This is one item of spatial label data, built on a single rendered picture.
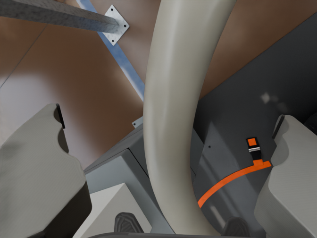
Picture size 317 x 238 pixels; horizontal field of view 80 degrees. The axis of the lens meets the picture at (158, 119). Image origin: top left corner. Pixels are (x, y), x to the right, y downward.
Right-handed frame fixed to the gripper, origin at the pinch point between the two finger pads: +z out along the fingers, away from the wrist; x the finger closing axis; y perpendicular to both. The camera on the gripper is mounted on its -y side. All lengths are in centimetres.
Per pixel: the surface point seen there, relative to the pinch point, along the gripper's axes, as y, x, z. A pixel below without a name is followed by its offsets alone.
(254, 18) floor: 2, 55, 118
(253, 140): 75, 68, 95
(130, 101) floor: 69, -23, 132
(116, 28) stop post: 14, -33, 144
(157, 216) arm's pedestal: 66, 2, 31
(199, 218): 9.3, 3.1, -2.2
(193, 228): 9.6, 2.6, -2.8
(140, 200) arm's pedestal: 61, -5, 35
